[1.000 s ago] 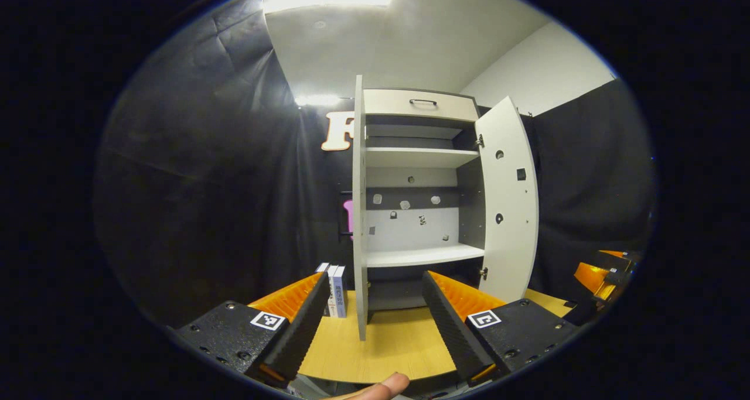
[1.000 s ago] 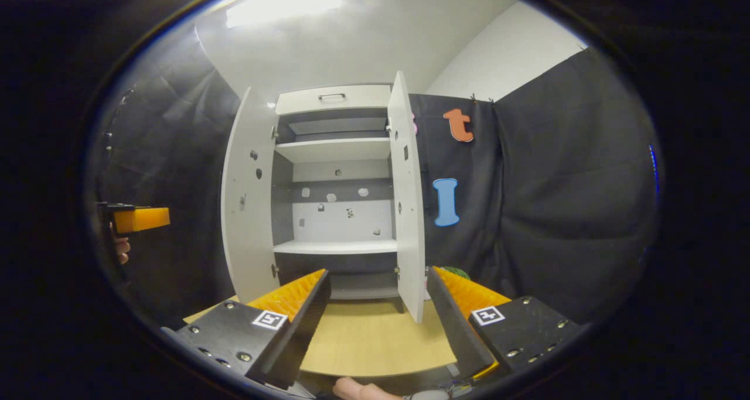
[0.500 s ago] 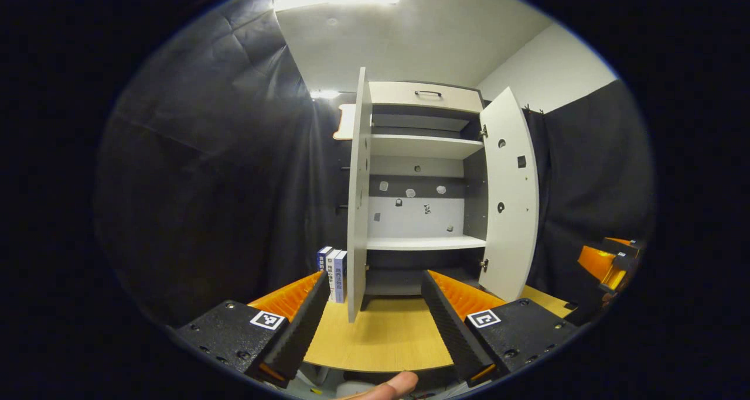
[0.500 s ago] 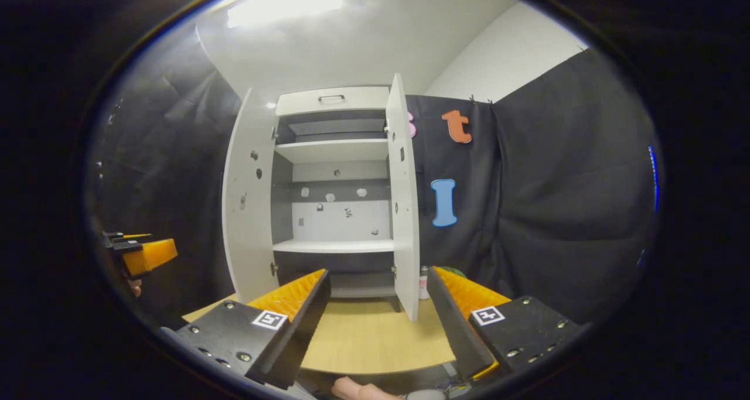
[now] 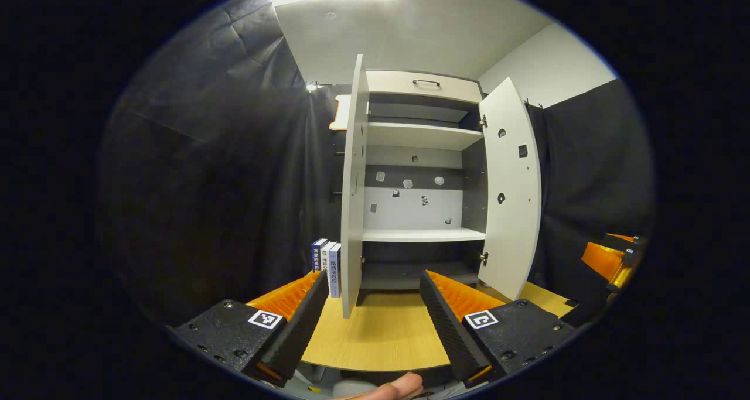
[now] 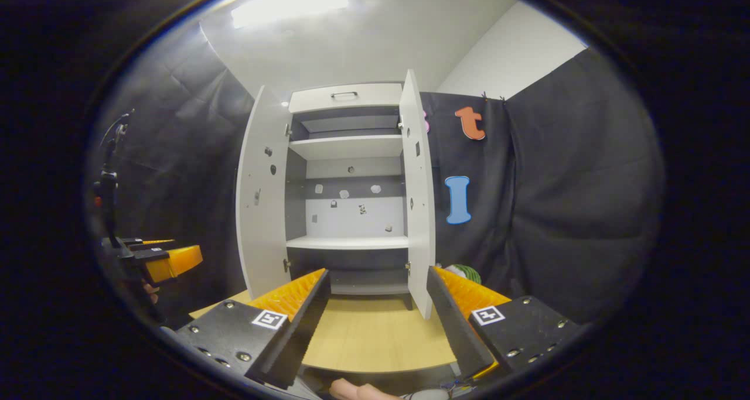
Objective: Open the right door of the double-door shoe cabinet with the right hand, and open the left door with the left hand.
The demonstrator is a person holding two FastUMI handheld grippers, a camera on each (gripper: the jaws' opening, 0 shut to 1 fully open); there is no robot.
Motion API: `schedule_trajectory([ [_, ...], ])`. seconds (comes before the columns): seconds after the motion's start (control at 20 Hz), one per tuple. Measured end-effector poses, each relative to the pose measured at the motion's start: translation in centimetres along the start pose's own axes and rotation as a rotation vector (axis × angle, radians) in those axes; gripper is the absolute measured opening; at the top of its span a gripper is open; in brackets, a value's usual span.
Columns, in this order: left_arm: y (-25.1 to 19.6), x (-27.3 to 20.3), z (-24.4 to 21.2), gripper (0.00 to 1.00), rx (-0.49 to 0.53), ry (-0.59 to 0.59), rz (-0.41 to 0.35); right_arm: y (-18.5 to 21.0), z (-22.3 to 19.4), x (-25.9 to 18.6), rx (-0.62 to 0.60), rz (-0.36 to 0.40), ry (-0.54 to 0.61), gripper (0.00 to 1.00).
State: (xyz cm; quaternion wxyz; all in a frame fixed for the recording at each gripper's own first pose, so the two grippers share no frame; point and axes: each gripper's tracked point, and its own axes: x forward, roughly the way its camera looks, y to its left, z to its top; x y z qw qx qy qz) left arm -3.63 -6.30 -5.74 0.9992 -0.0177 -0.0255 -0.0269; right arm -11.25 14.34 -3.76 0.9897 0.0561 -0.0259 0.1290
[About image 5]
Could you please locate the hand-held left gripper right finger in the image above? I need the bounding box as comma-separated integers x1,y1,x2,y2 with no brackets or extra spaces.
419,269,578,383

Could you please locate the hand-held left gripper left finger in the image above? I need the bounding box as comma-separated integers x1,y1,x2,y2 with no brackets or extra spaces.
167,269,330,388

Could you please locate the cabinet door with cat sticker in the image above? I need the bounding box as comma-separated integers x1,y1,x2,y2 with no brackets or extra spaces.
478,77,543,301

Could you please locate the cabinet door with camera sticker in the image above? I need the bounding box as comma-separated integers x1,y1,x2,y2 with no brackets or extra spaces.
340,53,371,320

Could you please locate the white double-door shoe cabinet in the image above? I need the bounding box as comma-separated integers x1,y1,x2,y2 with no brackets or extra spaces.
340,53,543,320

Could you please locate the white cabinet shelf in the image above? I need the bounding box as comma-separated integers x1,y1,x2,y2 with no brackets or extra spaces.
367,122,484,152
362,227,487,244

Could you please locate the light blue book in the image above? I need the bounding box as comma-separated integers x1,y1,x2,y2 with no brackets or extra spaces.
327,243,342,299

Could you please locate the white book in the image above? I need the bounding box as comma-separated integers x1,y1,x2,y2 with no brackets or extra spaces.
319,241,338,285

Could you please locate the dark blue book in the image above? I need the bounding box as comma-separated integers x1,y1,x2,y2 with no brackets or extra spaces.
311,238,329,273

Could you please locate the black backdrop cloth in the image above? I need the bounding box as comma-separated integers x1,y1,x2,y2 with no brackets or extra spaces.
97,0,654,330

